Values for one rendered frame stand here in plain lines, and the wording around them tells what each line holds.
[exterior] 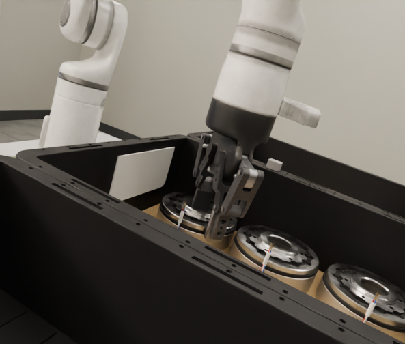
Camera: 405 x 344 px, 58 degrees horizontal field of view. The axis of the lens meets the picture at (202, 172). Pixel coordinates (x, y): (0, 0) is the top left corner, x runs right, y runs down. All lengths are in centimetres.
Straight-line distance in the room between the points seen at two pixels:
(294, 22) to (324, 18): 316
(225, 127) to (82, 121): 38
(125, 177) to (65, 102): 31
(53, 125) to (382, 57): 307
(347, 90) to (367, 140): 46
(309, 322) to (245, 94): 24
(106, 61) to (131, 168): 32
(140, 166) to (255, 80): 17
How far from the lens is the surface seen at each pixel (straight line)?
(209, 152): 43
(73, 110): 71
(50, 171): 30
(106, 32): 71
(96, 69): 71
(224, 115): 39
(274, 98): 39
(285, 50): 39
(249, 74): 38
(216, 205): 41
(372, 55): 350
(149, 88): 397
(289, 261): 43
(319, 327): 21
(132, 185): 46
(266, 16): 39
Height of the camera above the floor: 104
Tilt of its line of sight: 16 degrees down
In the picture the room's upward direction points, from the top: 17 degrees clockwise
